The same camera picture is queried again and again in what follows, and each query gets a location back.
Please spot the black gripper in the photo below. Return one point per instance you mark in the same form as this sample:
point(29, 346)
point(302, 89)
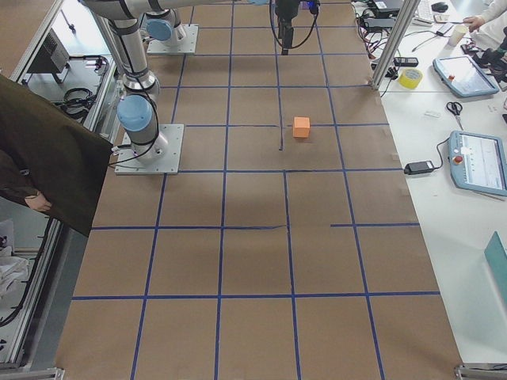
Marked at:
point(286, 9)

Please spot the orange foam cube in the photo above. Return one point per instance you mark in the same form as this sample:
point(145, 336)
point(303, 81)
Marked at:
point(301, 127)

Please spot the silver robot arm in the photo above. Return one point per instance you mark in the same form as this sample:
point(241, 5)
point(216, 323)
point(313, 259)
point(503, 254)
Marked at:
point(166, 27)
point(138, 111)

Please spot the seated person's hand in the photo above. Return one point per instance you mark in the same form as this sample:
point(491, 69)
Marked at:
point(474, 22)

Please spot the black handheld device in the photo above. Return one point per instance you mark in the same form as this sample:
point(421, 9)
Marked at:
point(405, 61)

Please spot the yellow tape roll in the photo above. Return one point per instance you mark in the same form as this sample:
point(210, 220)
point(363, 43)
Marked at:
point(410, 78)

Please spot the black computer mouse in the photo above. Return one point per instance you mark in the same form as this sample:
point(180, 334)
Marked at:
point(439, 7)

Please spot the white paper cup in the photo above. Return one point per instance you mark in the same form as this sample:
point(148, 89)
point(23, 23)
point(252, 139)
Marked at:
point(457, 35)

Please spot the far teach pendant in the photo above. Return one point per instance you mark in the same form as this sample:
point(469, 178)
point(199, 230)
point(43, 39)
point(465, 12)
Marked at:
point(464, 77)

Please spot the teach pendant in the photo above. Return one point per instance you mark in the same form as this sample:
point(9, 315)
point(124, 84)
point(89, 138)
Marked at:
point(464, 77)
point(477, 162)

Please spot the black power adapter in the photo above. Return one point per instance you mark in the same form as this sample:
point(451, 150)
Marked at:
point(418, 167)

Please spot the black scissors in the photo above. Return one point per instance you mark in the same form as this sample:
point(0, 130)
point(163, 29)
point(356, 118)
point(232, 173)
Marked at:
point(455, 108)

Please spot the near teach pendant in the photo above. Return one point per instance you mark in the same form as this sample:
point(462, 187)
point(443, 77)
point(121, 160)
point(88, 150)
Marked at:
point(477, 162)

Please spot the grey equipment box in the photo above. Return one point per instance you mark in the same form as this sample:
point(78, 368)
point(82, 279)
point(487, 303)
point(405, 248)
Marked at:
point(52, 58)

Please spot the person in dark coat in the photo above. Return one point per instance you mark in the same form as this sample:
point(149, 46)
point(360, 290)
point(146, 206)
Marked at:
point(49, 162)

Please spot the teal folder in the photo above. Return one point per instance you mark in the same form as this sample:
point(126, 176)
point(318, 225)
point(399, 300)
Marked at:
point(495, 255)

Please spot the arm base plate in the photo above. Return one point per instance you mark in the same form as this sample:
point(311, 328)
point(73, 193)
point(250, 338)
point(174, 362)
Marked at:
point(188, 47)
point(163, 157)

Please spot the aluminium frame post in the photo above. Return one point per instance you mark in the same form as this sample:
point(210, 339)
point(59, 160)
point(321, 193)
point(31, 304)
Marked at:
point(402, 23)

